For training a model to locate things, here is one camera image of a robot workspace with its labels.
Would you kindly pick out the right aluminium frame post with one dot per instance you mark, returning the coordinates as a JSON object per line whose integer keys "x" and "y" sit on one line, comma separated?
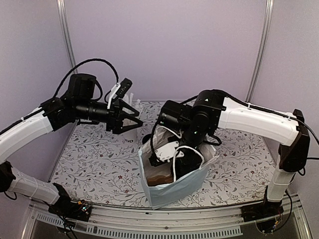
{"x": 262, "y": 46}

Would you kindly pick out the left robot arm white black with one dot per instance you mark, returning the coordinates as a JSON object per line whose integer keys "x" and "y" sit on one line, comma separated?
{"x": 78, "y": 97}

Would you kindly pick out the aluminium front rail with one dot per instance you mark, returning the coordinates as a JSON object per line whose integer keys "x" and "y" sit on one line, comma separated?
{"x": 119, "y": 222}

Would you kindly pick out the spare black plastic lids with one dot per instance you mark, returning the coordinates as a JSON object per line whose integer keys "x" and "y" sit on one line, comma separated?
{"x": 146, "y": 138}

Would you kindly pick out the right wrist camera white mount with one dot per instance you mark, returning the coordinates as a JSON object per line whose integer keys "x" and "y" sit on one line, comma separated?
{"x": 164, "y": 154}

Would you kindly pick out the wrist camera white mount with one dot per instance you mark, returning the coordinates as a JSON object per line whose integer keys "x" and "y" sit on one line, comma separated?
{"x": 118, "y": 91}
{"x": 164, "y": 154}

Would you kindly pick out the left aluminium frame post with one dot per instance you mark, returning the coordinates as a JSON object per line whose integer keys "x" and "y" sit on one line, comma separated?
{"x": 65, "y": 31}

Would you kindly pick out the aluminium frame post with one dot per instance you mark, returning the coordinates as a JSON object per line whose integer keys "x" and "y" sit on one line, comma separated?
{"x": 65, "y": 31}
{"x": 262, "y": 46}

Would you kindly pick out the brown cardboard cup carrier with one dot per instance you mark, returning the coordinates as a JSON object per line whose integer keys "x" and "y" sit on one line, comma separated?
{"x": 159, "y": 179}

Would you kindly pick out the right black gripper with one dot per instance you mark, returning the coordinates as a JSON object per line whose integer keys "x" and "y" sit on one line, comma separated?
{"x": 184, "y": 162}

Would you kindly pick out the light blue paper bag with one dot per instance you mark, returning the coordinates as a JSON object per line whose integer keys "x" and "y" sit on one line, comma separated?
{"x": 183, "y": 184}

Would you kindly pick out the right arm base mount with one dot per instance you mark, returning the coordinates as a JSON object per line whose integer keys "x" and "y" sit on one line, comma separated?
{"x": 265, "y": 214}

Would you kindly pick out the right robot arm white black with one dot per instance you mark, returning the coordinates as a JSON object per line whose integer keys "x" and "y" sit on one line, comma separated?
{"x": 214, "y": 109}

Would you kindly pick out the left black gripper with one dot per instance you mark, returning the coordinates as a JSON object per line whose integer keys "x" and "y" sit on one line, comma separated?
{"x": 115, "y": 124}

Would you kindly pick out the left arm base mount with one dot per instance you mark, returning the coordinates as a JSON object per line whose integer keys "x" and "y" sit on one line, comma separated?
{"x": 79, "y": 210}

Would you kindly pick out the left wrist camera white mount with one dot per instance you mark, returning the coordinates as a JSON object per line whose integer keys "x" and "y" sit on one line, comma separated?
{"x": 118, "y": 91}

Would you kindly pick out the bundle of white wrapped straws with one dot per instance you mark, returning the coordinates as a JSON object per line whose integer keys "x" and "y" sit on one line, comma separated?
{"x": 133, "y": 102}

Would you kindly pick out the floral patterned table mat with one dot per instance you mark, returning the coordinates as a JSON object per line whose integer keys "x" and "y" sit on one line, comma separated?
{"x": 103, "y": 168}

